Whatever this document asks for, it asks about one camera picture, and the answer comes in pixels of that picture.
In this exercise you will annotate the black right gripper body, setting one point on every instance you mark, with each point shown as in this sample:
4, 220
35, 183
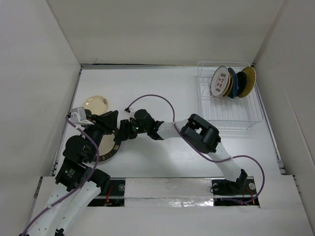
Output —
134, 129

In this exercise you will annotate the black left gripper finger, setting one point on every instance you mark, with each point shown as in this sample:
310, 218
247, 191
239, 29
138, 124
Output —
98, 120
110, 121

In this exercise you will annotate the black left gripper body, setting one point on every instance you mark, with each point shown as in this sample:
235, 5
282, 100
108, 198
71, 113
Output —
96, 131

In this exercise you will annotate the beige plate with dark rim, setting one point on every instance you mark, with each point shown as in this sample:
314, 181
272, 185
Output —
109, 146

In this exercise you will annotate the white plate with red characters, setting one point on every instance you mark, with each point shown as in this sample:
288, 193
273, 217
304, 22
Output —
219, 82

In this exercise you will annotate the yellow brown patterned plate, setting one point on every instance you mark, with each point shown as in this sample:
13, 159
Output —
230, 83

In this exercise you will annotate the dark blue leaf-shaped plate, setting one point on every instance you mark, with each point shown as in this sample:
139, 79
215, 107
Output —
234, 78

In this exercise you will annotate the glossy black round plate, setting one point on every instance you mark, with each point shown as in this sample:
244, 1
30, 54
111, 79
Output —
242, 82

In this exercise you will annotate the round bamboo woven plate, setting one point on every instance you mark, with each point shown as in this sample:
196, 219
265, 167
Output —
251, 80

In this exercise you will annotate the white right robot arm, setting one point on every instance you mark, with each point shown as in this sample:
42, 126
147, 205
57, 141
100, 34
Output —
199, 134

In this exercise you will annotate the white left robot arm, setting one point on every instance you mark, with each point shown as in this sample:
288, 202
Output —
78, 180

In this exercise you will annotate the pale cream glossy plate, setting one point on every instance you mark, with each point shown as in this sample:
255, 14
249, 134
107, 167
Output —
97, 104

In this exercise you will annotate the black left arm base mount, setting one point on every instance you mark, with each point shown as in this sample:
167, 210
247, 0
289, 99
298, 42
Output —
113, 197

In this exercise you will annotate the white wire dish rack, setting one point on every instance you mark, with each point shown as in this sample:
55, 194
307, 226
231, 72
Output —
225, 112

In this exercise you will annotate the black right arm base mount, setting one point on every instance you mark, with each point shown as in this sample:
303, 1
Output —
228, 194

